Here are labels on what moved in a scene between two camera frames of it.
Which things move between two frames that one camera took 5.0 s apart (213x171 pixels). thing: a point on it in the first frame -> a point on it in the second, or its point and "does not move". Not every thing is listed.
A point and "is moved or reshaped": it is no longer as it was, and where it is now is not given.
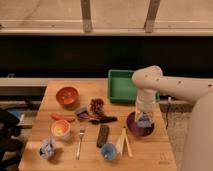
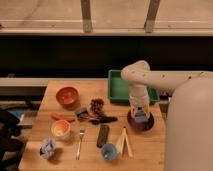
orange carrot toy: [56, 115] does not move
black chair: [11, 148] does not move
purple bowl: [135, 129] is moved or reshaped
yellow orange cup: [60, 130] does not move
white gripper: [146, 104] -> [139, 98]
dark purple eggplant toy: [102, 120] does not move
